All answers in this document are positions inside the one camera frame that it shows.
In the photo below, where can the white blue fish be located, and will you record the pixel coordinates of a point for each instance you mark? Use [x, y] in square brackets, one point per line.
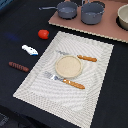
[31, 51]

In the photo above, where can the red tomato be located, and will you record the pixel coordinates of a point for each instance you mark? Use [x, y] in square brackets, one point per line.
[43, 34]

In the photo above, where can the grey frying pan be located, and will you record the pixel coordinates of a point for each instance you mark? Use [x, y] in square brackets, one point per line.
[67, 9]

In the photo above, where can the beige round plate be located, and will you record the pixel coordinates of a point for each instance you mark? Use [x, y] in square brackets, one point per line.
[68, 66]

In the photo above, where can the white woven placemat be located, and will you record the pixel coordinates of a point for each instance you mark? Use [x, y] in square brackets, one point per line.
[74, 105]

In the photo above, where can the grey cooking pot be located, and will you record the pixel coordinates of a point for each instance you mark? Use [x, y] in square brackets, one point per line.
[91, 13]

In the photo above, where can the pink wooden board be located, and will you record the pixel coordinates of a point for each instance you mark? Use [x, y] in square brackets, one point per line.
[107, 28]

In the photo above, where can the cream bowl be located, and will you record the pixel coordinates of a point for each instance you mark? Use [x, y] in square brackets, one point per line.
[123, 16]

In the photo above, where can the fork with orange handle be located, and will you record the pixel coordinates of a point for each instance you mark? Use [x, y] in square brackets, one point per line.
[69, 82]

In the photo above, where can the knife with orange handle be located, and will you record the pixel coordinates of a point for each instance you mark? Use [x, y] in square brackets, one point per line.
[79, 56]

